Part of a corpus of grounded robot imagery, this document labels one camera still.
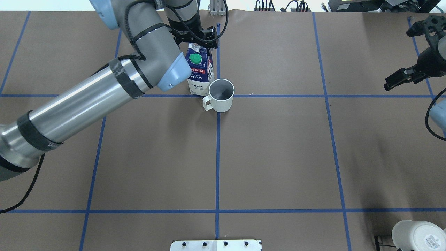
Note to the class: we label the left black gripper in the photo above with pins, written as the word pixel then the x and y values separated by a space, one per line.
pixel 187 31

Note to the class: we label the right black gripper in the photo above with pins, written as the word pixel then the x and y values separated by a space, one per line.
pixel 430 61

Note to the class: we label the milk carton blue white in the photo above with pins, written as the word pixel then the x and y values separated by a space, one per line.
pixel 200 61

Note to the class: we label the white ribbed mug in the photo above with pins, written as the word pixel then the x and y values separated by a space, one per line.
pixel 220 97

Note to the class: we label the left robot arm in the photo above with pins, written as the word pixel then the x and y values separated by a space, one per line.
pixel 157 62

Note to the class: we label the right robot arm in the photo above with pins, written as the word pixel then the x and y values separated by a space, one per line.
pixel 436 109

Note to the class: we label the white cup on rack front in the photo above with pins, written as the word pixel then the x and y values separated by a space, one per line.
pixel 410 235

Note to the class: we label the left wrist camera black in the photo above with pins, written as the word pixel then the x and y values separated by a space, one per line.
pixel 206 35

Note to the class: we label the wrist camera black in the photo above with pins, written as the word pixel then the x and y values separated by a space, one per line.
pixel 206 35
pixel 433 28

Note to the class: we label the aluminium frame post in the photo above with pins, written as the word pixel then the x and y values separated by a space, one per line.
pixel 217 8

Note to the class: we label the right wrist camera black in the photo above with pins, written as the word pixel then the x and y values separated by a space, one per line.
pixel 433 28

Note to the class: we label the black wire cup rack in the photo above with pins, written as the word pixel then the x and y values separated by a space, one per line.
pixel 384 243

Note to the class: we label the white camera pole base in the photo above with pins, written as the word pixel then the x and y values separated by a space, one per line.
pixel 217 245

